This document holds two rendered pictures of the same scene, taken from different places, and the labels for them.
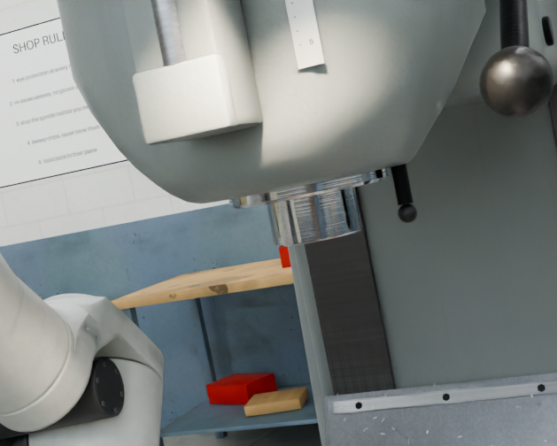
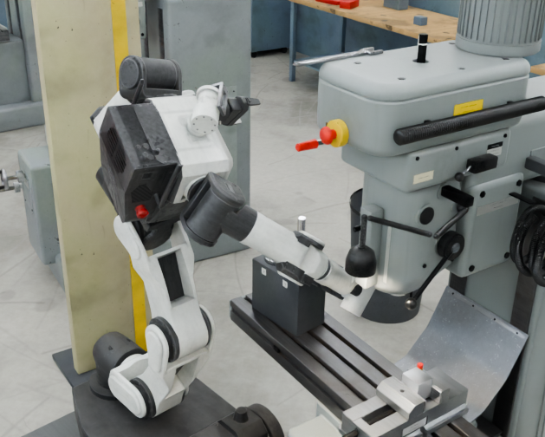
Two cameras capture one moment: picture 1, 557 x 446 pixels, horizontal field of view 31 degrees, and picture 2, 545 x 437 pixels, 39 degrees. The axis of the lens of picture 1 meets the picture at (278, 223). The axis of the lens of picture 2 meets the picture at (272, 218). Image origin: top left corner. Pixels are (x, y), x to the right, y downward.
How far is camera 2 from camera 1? 1.67 m
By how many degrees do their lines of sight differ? 40
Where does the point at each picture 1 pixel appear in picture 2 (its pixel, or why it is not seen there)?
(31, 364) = (340, 288)
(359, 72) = (392, 286)
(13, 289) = (339, 277)
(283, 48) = (382, 277)
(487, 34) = (454, 264)
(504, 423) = (481, 322)
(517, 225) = (505, 277)
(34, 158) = not seen: outside the picture
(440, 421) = (468, 310)
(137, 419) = (364, 296)
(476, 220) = (496, 268)
